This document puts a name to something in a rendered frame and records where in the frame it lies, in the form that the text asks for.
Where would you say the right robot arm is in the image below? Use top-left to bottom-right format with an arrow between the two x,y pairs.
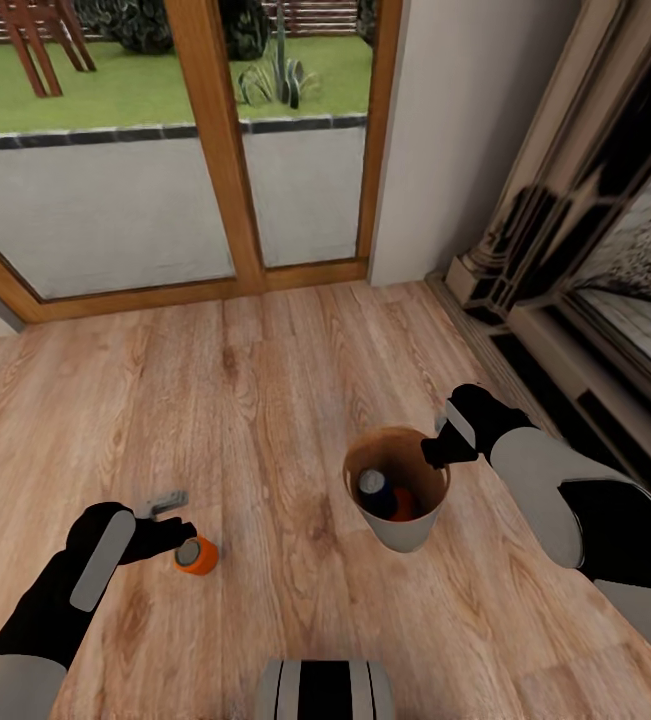
421,385 -> 651,645

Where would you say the can of soda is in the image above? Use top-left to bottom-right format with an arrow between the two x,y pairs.
359,469 -> 398,520
174,535 -> 218,575
390,487 -> 416,522

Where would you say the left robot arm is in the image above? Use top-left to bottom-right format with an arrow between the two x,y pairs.
0,490 -> 198,720

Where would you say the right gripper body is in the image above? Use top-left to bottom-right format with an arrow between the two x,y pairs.
421,429 -> 478,467

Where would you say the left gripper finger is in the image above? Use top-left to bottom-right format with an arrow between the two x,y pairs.
182,522 -> 198,543

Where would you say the trash can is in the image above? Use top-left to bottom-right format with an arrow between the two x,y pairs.
342,425 -> 451,553

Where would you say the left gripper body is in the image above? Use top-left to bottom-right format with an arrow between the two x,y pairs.
120,517 -> 184,565

